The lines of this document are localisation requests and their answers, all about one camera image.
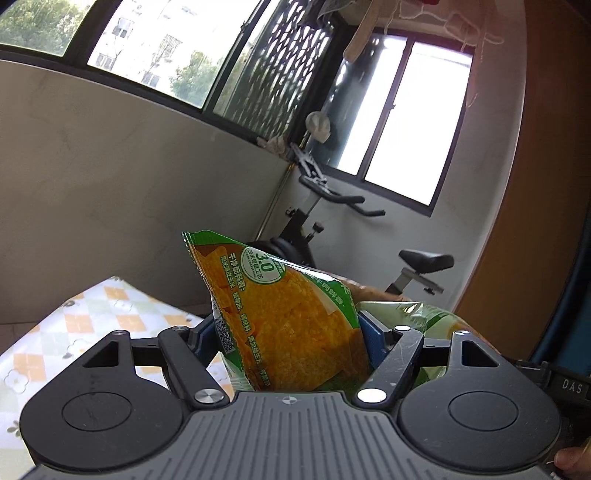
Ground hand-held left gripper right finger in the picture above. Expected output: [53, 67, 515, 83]
[353, 310, 506, 412]

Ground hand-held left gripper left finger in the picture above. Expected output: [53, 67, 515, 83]
[82, 314, 232, 409]

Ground green and orange chip bag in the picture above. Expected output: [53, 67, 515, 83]
[181, 231, 375, 394]

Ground person's right hand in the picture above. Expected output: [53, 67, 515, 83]
[553, 444, 591, 472]

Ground pale green snack bag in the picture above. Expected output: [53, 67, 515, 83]
[355, 300, 476, 388]

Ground black exercise bike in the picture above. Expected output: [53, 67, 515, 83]
[245, 142, 456, 297]

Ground floral checked tablecloth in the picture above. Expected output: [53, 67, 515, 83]
[0, 276, 237, 480]

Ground thin metal pole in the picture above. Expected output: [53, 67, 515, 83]
[259, 161, 294, 235]

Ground crumpled rags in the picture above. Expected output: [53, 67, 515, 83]
[259, 136, 293, 160]

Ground wooden wardrobe panel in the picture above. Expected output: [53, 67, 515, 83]
[455, 0, 591, 361]

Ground white cloth bundle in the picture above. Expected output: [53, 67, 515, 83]
[305, 111, 333, 143]

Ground dark framed sliding window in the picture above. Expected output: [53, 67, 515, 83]
[323, 25, 476, 219]

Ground dark lattice screen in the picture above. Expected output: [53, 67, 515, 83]
[207, 0, 345, 145]

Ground wide balcony window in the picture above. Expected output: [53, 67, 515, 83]
[0, 0, 269, 114]

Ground beige hanging cloth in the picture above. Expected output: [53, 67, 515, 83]
[345, 7, 386, 62]

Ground white frayed hanging cloth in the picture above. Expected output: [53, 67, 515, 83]
[397, 0, 505, 51]

